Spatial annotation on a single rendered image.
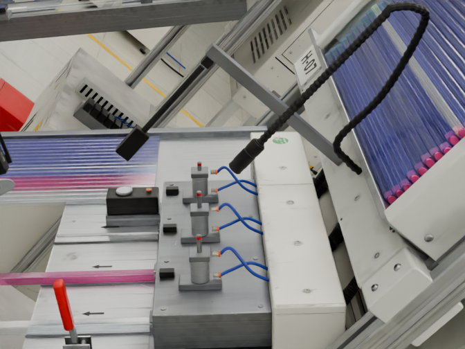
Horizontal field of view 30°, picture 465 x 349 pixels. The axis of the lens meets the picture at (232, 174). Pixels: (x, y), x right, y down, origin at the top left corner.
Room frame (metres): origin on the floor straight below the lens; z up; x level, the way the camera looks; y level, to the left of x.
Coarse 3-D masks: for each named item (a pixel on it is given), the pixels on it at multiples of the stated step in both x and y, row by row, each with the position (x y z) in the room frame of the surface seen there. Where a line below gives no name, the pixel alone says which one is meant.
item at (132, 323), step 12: (0, 324) 0.89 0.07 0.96; (12, 324) 0.89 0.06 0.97; (24, 324) 0.90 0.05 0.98; (36, 324) 0.90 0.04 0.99; (48, 324) 0.90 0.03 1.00; (60, 324) 0.91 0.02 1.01; (84, 324) 0.91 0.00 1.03; (96, 324) 0.91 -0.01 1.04; (108, 324) 0.92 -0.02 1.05; (120, 324) 0.92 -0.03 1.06; (132, 324) 0.92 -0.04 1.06; (144, 324) 0.93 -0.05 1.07
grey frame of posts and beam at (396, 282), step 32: (288, 96) 1.55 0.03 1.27; (320, 96) 1.34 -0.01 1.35; (320, 128) 1.25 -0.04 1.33; (320, 160) 1.17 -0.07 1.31; (352, 192) 1.03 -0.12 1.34; (352, 224) 0.97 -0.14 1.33; (384, 224) 0.93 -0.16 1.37; (352, 256) 0.92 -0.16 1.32; (384, 256) 0.88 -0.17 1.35; (416, 256) 0.87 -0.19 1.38; (448, 256) 0.86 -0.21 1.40; (384, 288) 0.84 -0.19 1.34; (416, 288) 0.84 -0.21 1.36; (384, 320) 0.84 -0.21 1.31; (448, 320) 0.86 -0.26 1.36
